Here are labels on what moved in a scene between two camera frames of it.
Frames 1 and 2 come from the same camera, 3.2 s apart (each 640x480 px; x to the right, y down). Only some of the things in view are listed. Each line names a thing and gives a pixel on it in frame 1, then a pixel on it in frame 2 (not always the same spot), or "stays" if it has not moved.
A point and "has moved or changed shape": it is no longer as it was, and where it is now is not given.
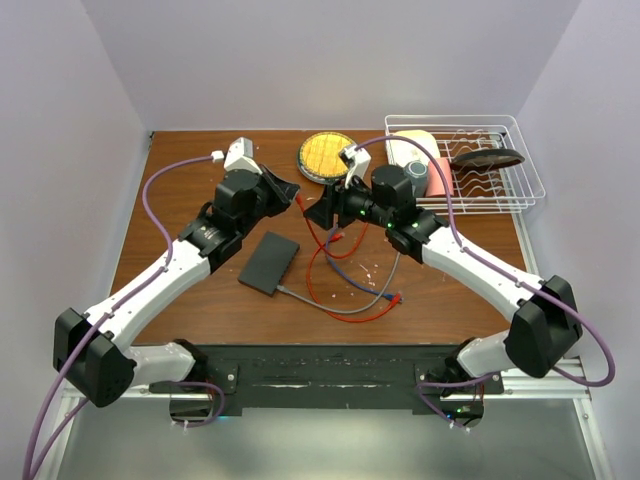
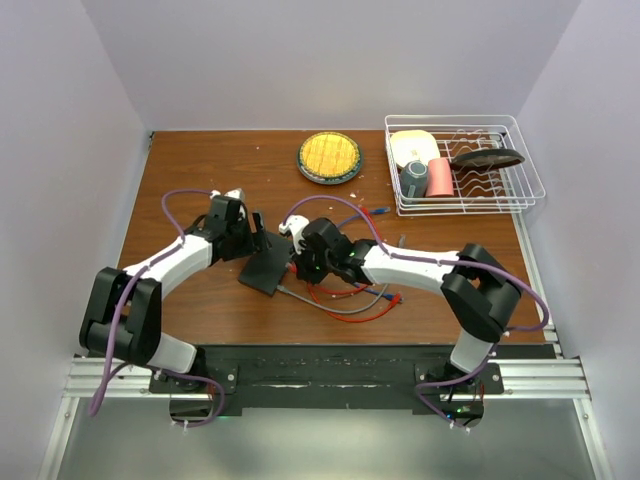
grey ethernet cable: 382,289 stays
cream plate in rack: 402,152 stays
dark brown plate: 488,159 stays
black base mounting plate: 435,378 stays
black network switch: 269,263 stays
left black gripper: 287,190 -> 256,241
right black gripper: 333,201 -> 303,271
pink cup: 435,181 stays
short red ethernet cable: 317,241 has moved or changed shape
